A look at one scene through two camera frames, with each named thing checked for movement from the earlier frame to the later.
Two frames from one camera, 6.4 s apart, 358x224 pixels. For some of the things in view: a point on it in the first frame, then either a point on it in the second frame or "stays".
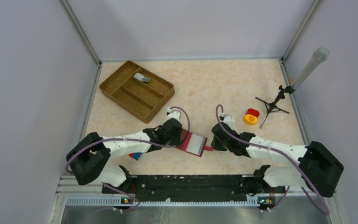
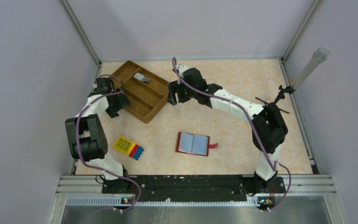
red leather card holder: (193, 143) stays
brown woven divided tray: (138, 91) stays
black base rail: (191, 187) stays
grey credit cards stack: (141, 78) stays
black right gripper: (216, 146) -> (175, 87)
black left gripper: (177, 138) -> (122, 101)
